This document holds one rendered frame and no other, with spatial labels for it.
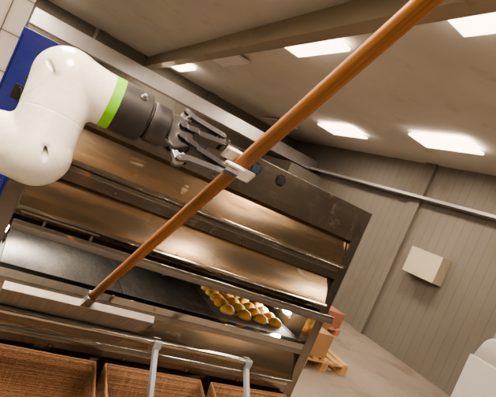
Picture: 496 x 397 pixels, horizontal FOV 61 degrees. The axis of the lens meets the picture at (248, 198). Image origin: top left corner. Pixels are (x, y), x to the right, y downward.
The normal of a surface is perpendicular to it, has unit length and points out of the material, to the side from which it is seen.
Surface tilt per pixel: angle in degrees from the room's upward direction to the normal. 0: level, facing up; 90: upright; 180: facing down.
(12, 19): 90
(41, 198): 70
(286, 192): 90
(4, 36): 90
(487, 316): 90
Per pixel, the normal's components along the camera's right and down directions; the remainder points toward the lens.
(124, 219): 0.54, -0.12
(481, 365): -0.79, -0.34
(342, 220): 0.43, 0.20
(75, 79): 0.61, 0.09
